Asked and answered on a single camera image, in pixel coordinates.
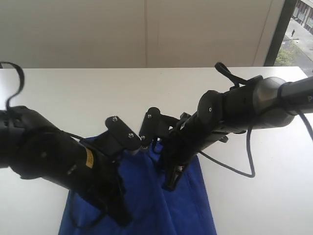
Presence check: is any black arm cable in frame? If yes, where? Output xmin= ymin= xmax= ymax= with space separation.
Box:
xmin=0 ymin=61 xmax=26 ymax=111
xmin=195 ymin=107 xmax=313 ymax=178

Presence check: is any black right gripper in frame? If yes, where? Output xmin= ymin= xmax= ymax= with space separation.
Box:
xmin=161 ymin=112 xmax=229 ymax=191

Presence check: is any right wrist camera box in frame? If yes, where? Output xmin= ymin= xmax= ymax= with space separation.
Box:
xmin=139 ymin=107 xmax=179 ymax=147

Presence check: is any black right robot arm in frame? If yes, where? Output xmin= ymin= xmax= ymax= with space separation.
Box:
xmin=161 ymin=77 xmax=313 ymax=191

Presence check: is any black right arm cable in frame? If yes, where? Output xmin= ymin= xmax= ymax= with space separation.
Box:
xmin=195 ymin=107 xmax=313 ymax=178

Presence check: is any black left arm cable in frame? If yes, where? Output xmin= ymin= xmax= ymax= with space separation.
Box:
xmin=0 ymin=61 xmax=26 ymax=111

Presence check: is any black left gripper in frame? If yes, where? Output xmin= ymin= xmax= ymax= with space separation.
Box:
xmin=66 ymin=141 xmax=132 ymax=227

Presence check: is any blue towel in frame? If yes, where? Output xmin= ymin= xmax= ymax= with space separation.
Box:
xmin=59 ymin=143 xmax=217 ymax=235

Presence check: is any dark window frame post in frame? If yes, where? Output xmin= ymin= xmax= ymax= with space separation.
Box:
xmin=263 ymin=0 xmax=296 ymax=67

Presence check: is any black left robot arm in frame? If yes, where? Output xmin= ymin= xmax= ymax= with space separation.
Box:
xmin=0 ymin=106 xmax=132 ymax=227

